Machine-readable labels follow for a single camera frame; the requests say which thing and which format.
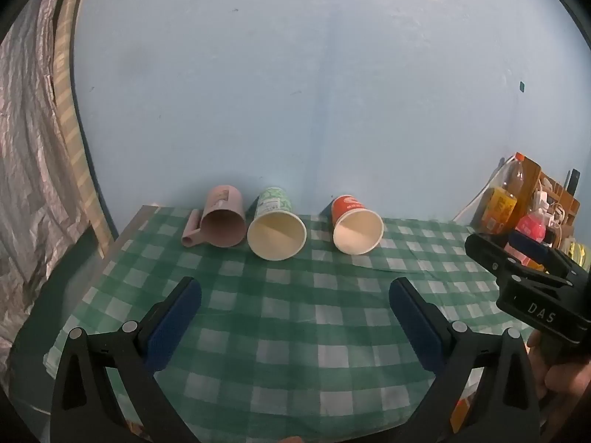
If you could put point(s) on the person's right hand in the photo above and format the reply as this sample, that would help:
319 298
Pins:
565 378

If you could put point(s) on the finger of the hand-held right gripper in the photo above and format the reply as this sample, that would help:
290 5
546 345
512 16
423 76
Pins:
531 245
489 251

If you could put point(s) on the pink plastic mug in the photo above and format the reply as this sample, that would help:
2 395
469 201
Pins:
224 221

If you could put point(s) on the silver foil curtain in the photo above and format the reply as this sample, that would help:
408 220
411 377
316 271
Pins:
32 170

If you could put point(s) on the small white bottle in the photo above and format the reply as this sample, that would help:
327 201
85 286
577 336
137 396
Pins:
540 199

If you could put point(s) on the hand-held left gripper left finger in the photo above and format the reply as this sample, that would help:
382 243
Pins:
171 330

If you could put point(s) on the red paper cup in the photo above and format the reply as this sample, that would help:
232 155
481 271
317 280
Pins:
356 231

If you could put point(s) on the pink liquid bottle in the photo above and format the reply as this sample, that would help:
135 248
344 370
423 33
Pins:
531 227

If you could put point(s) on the wooden desk rack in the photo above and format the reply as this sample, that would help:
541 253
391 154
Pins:
556 194

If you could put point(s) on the green patterned paper cup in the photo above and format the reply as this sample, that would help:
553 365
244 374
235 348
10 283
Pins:
277 233

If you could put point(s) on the orange soda bottle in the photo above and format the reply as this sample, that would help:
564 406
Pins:
501 203

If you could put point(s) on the green checkered tablecloth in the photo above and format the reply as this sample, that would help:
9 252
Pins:
286 323

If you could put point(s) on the striped cloth strip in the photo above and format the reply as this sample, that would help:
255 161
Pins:
67 115

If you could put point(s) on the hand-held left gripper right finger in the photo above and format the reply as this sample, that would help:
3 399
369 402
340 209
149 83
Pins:
418 330

